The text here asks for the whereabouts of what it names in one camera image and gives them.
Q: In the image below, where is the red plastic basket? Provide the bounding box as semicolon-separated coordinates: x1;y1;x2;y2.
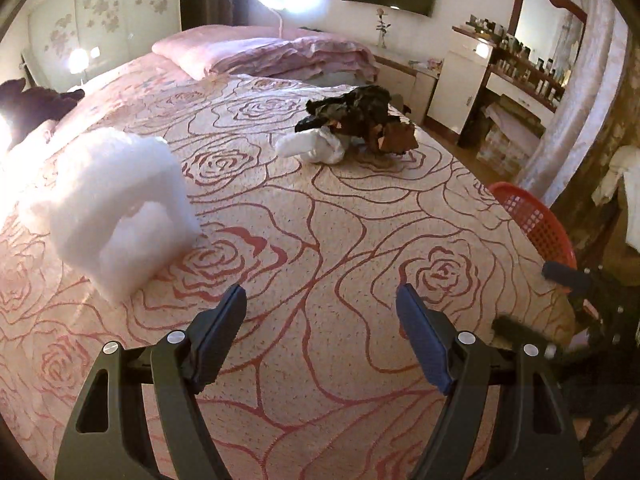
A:
487;181;578;296

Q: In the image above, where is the stack of cardboard boxes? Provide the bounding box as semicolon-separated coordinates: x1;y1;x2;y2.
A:
475;100;543;176

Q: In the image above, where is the white crumpled garment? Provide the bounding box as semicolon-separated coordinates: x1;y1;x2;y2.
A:
275;127;351;165

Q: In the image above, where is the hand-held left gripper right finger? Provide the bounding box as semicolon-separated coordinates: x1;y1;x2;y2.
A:
395;282;586;480

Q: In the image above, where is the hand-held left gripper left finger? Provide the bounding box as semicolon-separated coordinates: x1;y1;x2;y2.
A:
54;282;248;480

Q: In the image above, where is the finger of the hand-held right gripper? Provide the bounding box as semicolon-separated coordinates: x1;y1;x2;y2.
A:
542;260;592;295
492;315;557;361

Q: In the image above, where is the folded white fluffy garment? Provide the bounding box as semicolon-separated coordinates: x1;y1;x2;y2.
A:
17;127;201;303

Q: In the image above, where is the row of cosmetic bottles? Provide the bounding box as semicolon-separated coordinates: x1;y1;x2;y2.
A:
465;15;573;106

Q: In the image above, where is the dark purple clothing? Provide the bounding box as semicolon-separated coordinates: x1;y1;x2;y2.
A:
0;79;86;153

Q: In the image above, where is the pink pillow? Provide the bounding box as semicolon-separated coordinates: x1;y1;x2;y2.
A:
151;25;286;80

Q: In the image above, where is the folded pink quilt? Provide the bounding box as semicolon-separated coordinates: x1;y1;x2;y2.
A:
210;27;381;83

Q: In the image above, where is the wood-framed mirror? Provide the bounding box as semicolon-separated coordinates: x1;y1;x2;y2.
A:
509;0;588;68

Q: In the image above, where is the rose in glass vase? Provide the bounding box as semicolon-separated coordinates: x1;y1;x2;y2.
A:
374;7;393;50

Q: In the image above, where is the tall white cabinet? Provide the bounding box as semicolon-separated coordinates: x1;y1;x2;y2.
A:
429;27;493;136

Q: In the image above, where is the dark patterned clothing pile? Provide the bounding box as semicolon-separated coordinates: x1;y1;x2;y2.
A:
295;85;396;141

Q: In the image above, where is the brown paper bag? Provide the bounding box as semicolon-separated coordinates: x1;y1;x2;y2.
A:
367;115;420;153

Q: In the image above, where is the white dressing table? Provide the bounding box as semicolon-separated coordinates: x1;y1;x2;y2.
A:
470;57;558;148

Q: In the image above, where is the low white cabinet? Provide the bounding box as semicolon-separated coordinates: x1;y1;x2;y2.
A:
372;47;443;121

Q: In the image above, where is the white cloth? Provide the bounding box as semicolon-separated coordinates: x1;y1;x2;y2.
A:
590;152;640;206

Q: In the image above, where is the floral sliding-door wardrobe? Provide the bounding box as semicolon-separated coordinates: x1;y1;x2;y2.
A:
22;0;183;86

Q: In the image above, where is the pale patterned curtain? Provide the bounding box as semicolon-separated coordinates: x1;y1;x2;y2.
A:
515;0;631;211

